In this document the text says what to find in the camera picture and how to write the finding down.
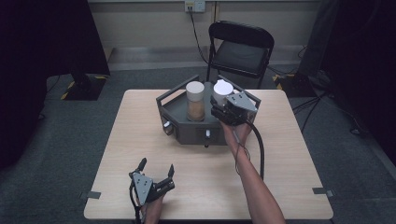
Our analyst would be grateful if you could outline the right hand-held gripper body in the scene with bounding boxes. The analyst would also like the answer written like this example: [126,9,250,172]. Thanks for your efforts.
[210,91,259,127]

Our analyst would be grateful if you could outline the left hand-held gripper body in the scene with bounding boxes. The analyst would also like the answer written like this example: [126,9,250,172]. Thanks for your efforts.
[129,169,177,206]

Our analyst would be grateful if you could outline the white round jar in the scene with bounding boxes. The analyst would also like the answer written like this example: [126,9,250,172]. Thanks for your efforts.
[212,78,234,107]

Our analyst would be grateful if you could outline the gray hexagonal rack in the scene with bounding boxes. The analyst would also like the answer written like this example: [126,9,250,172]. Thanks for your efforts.
[155,74,262,149]

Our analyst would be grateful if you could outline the person's left hand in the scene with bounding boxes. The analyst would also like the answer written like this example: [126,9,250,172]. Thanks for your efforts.
[140,194,165,220]

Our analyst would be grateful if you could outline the person's right hand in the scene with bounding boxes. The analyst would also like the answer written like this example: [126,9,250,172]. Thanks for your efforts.
[219,119,253,150]

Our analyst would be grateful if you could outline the glass jar with white lid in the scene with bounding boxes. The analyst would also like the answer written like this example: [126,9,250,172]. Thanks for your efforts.
[185,80,206,122]

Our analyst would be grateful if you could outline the black folding chair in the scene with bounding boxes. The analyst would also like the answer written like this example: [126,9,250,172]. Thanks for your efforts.
[205,20,276,91]

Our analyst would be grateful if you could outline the black stand base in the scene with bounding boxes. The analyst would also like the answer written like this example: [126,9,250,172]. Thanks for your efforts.
[272,72,318,99]
[60,72,108,102]

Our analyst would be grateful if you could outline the dark curtain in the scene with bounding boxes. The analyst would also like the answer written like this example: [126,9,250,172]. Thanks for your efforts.
[298,0,396,166]
[0,0,111,170]

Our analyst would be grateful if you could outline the thick black gripper cable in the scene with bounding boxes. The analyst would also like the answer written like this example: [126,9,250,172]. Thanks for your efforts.
[245,119,266,181]

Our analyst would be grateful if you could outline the thin black wire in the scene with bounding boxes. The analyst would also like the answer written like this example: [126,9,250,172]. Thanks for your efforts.
[233,133,251,175]

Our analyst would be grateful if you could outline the gray metal table bracket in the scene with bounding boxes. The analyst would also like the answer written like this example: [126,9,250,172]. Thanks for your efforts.
[78,190,103,201]
[311,187,336,198]

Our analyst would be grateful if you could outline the black power cable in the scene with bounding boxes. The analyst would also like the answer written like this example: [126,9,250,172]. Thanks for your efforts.
[188,5,210,65]

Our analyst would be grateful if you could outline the black floor cables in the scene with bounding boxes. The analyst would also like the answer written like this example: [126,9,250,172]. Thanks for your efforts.
[291,89,362,135]

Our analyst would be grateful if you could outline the white wall socket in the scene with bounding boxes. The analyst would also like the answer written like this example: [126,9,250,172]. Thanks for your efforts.
[184,0,206,14]

